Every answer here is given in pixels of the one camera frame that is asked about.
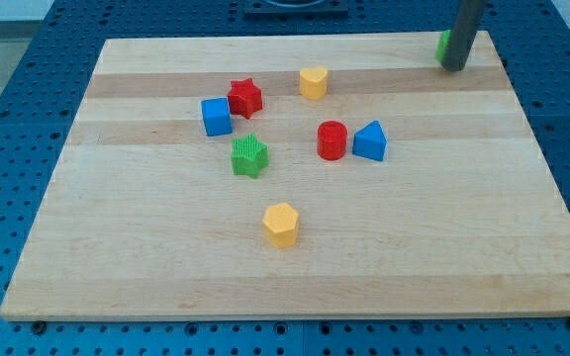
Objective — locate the red star block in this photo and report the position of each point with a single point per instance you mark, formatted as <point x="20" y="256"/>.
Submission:
<point x="245" y="98"/>

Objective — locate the blue cube block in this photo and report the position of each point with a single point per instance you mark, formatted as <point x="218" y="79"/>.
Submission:
<point x="216" y="116"/>

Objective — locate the light wooden board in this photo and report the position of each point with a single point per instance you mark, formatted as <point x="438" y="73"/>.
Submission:
<point x="341" y="176"/>

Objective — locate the green star block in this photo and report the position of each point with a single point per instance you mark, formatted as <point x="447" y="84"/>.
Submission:
<point x="249" y="156"/>

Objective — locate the red cylinder block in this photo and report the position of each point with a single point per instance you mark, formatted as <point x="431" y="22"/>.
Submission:
<point x="331" y="140"/>

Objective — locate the blue triangle block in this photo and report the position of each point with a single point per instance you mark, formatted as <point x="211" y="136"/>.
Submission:
<point x="370" y="142"/>

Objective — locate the yellow heart block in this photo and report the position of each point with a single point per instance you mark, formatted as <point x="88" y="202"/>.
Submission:
<point x="313" y="82"/>

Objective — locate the yellow hexagon block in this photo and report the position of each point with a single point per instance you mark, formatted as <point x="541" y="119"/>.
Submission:
<point x="281" y="225"/>

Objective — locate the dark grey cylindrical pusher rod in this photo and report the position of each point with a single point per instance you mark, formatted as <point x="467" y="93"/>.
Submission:
<point x="463" y="33"/>

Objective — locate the green circle block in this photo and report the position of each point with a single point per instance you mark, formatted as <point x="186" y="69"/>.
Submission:
<point x="442" y="45"/>

